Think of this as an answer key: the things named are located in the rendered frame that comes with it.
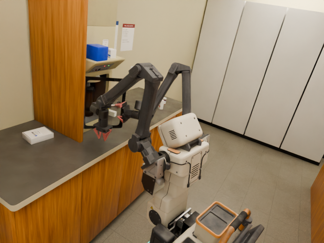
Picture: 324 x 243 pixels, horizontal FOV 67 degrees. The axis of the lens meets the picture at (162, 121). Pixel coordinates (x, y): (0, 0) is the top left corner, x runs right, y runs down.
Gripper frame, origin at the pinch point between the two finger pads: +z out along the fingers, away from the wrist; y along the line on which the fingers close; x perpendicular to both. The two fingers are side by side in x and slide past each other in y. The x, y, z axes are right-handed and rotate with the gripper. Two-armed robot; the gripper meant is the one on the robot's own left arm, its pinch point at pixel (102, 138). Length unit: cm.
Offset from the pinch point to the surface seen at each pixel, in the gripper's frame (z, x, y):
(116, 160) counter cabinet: 33.0, -25.9, 4.8
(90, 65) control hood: -37.8, -15.8, 23.9
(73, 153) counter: 15.9, 5.2, 18.7
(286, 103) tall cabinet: 33, -316, -118
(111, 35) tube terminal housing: -54, -45, 30
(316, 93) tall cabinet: 5, -314, -151
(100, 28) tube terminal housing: -59, -32, 30
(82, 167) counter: 16.6, 12.1, 4.4
